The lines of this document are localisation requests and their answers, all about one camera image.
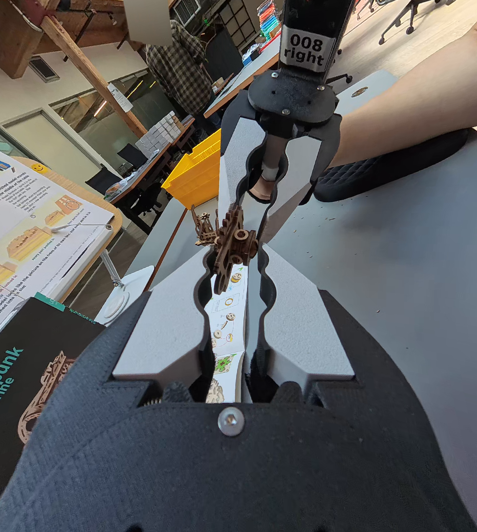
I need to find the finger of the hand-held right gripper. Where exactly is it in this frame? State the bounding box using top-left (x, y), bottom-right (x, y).
top-left (258, 137), bottom-right (322, 246)
top-left (217, 116), bottom-right (273, 221)

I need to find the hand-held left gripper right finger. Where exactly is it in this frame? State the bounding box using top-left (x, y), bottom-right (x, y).
top-left (244, 243), bottom-right (356, 403)

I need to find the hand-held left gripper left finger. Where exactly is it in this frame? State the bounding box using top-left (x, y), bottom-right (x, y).
top-left (112, 245), bottom-right (218, 402)

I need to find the wooden gear assembly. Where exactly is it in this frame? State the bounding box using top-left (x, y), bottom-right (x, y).
top-left (211, 206), bottom-right (260, 296)

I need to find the person's right forearm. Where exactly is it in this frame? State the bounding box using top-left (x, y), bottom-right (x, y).
top-left (328, 17), bottom-right (477, 169)

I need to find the grey desk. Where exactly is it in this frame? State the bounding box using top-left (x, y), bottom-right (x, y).
top-left (120, 68), bottom-right (477, 532)

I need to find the person's right hand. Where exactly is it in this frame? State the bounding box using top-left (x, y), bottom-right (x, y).
top-left (247, 177), bottom-right (274, 204)

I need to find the yellow plastic bin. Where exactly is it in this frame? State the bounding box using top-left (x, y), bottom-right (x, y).
top-left (161, 129), bottom-right (222, 217)

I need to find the white round stand base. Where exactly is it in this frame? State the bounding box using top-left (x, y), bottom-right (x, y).
top-left (97, 249), bottom-right (156, 329)

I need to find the grey work table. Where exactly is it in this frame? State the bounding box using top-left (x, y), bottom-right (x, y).
top-left (203, 37), bottom-right (282, 119)

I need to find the printed instruction booklet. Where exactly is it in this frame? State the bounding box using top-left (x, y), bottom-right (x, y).
top-left (203, 266), bottom-right (249, 404)

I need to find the small wooden mechanism part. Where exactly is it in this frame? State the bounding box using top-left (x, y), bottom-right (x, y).
top-left (190, 204), bottom-right (218, 248)

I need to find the black wrist rest pad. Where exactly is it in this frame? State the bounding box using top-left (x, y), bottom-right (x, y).
top-left (313, 128), bottom-right (471, 204)

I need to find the stack of colourful bins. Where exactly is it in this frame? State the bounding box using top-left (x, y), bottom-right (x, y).
top-left (257, 0), bottom-right (285, 40)

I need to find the stack of white boxes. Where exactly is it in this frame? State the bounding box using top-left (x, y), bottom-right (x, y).
top-left (135, 112), bottom-right (181, 154)

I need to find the black office chair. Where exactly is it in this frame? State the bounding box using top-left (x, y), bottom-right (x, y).
top-left (118, 143), bottom-right (148, 167)
top-left (86, 166), bottom-right (123, 196)
top-left (377, 0), bottom-right (459, 44)

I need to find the black puzzle box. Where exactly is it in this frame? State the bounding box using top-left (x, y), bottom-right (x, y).
top-left (0, 291), bottom-right (106, 512)

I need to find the wooden board with instruction sheet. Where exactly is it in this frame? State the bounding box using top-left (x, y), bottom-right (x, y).
top-left (0, 137), bottom-right (123, 352)

